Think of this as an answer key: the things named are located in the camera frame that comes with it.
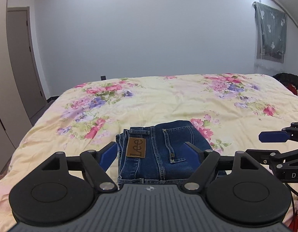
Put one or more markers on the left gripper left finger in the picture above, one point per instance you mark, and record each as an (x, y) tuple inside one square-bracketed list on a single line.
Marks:
[(93, 165)]

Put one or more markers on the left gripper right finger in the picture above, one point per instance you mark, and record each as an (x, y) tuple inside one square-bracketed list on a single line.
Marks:
[(206, 166)]

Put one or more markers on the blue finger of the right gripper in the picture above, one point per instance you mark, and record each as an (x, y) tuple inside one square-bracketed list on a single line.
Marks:
[(274, 136)]

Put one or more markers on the blue denim jeans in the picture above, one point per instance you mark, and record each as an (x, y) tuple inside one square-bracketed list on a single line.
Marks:
[(155, 154)]

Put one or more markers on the pile of clothes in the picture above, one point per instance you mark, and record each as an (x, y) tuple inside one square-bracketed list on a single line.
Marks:
[(290, 81)]

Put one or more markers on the floral yellow bed quilt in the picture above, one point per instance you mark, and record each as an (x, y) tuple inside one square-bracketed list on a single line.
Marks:
[(229, 110)]

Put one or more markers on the beige wardrobe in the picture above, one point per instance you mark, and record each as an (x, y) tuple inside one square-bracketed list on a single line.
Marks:
[(14, 122)]

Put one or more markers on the green patterned window curtain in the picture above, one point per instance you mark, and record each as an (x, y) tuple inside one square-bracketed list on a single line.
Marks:
[(271, 26)]

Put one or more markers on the brown room door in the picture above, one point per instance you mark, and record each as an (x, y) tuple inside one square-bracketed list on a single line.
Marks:
[(23, 62)]

